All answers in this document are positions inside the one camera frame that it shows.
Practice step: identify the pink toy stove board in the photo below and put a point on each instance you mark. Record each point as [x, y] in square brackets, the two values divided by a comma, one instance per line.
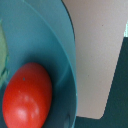
[99, 27]

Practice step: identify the grey cooking pot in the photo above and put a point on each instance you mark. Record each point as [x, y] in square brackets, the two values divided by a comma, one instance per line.
[41, 31]

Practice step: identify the red tomato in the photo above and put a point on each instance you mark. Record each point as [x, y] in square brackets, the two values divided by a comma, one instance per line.
[27, 98]

